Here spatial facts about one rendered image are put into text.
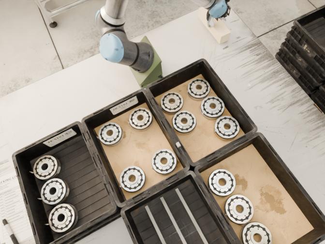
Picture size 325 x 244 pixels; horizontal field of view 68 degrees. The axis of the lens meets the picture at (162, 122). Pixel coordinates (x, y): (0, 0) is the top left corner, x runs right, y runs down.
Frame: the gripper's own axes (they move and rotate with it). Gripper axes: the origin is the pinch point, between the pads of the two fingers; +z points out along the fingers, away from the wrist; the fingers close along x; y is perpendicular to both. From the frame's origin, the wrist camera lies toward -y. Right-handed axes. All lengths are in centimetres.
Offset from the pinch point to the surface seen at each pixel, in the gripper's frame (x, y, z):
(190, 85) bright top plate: -35, 35, -10
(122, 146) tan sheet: -74, 45, -7
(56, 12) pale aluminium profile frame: -85, -139, 63
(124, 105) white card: -66, 31, -13
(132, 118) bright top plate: -65, 37, -10
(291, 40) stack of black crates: 54, 18, 28
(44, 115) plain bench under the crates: -106, 5, 6
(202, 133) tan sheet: -41, 57, -7
